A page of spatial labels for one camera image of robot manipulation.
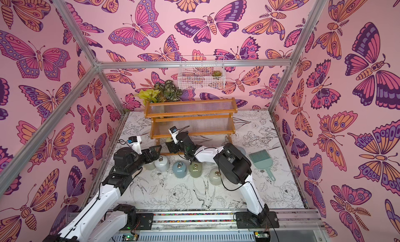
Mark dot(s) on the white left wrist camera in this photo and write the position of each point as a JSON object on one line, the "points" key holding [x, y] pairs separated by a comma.
{"points": [[134, 142]]}

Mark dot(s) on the aluminium frame post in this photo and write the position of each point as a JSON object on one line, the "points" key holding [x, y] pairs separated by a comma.
{"points": [[87, 51], [311, 22]]}

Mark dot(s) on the pale grey-green tea canister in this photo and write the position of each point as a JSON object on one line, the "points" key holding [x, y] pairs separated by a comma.
{"points": [[215, 177]]}

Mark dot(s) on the wooden three-tier shelf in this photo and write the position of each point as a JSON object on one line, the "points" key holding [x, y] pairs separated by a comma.
{"points": [[199, 118]]}

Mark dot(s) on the cream white tea canister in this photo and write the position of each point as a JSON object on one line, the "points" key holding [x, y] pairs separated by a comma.
{"points": [[150, 166]]}

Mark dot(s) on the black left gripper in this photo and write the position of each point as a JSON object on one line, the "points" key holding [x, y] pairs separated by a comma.
{"points": [[154, 156]]}

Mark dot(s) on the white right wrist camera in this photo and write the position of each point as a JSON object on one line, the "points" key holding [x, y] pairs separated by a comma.
{"points": [[174, 132]]}

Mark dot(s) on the horizontal aluminium frame bar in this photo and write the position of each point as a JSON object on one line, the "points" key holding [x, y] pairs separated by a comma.
{"points": [[204, 63]]}

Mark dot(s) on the left aluminium frame post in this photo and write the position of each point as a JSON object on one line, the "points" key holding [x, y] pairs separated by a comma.
{"points": [[87, 51]]}

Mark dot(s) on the small green succulent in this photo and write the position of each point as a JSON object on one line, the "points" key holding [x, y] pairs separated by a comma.
{"points": [[217, 73]]}

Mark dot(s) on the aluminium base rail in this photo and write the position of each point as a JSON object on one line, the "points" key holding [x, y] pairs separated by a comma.
{"points": [[282, 225]]}

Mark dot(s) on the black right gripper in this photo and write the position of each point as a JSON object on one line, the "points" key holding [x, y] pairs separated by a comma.
{"points": [[174, 145]]}

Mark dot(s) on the blue tea canister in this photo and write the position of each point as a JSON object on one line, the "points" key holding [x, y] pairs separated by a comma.
{"points": [[179, 169]]}

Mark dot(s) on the potted artificial plant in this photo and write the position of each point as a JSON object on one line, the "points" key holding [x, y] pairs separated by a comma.
{"points": [[161, 92]]}

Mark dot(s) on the white wire basket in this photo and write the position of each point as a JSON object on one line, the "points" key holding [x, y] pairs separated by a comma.
{"points": [[191, 78]]}

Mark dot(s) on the mint green hand brush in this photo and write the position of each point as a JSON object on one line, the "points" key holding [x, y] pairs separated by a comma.
{"points": [[263, 161]]}

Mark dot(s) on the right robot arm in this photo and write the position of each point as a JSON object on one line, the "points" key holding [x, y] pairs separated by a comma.
{"points": [[236, 168]]}

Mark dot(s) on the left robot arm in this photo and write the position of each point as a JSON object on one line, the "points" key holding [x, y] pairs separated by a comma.
{"points": [[106, 192]]}

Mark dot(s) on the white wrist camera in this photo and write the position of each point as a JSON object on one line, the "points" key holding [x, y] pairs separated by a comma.
{"points": [[174, 132], [134, 142]]}

